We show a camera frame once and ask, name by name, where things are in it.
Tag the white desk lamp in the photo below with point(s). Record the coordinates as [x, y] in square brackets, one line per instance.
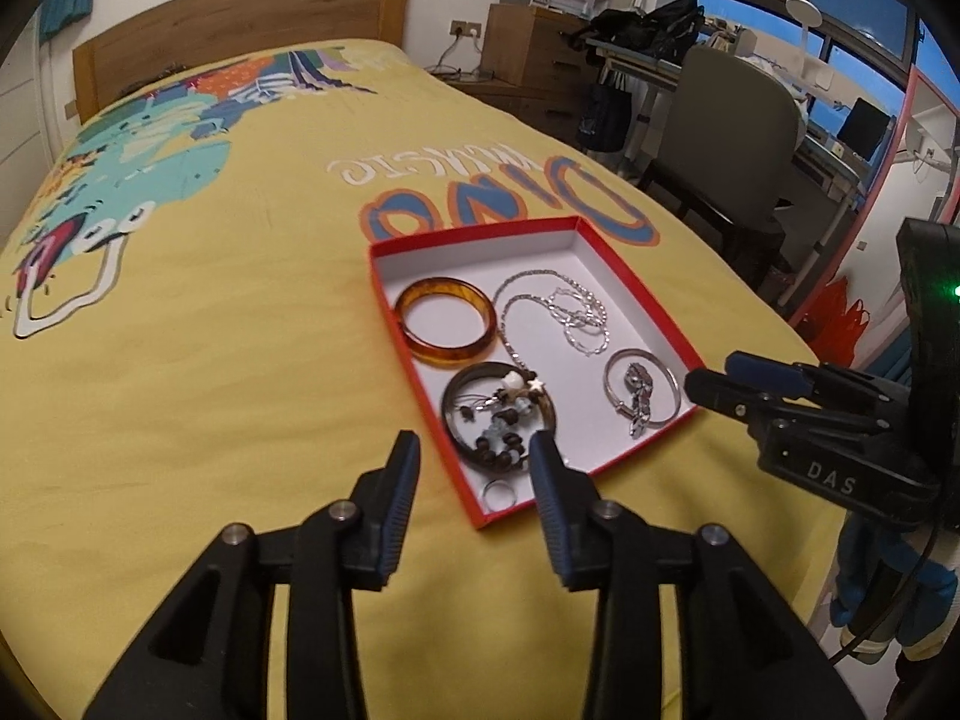
[804, 11]

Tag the silver bangle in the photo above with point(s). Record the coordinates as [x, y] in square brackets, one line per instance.
[622, 357]

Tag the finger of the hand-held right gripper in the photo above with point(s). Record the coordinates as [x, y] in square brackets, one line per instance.
[735, 394]
[757, 367]

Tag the silver pendant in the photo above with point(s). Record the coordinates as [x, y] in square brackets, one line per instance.
[637, 382]

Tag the wooden headboard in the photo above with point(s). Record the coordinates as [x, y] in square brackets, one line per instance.
[225, 15]

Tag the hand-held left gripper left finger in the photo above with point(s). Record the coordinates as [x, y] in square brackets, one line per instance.
[401, 487]

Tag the amber bangle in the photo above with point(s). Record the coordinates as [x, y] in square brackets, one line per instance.
[450, 352]

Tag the black bag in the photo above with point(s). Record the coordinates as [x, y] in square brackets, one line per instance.
[645, 22]

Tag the red jewelry box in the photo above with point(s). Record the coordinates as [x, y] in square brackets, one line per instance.
[450, 270]

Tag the wooden drawer cabinet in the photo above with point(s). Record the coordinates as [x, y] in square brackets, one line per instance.
[532, 45]

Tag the white wardrobe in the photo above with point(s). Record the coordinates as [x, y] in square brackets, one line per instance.
[22, 112]

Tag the twisted silver hoop earring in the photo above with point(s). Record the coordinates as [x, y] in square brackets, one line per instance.
[571, 315]

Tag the dark tote bag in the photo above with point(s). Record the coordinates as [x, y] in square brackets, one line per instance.
[604, 120]

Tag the grey chair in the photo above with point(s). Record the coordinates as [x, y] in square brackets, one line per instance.
[727, 135]

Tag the black monitor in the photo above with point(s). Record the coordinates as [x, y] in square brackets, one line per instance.
[864, 127]

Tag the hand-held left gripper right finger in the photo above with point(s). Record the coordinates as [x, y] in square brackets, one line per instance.
[551, 499]

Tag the yellow printed blanket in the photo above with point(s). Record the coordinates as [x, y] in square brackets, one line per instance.
[225, 352]

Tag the wall socket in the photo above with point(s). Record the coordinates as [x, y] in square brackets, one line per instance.
[464, 28]

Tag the person's right hand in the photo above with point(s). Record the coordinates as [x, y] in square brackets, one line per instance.
[862, 577]

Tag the red plastic bag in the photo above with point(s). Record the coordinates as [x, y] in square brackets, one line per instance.
[840, 322]

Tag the dark bangle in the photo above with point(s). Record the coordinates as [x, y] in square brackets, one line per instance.
[450, 420]

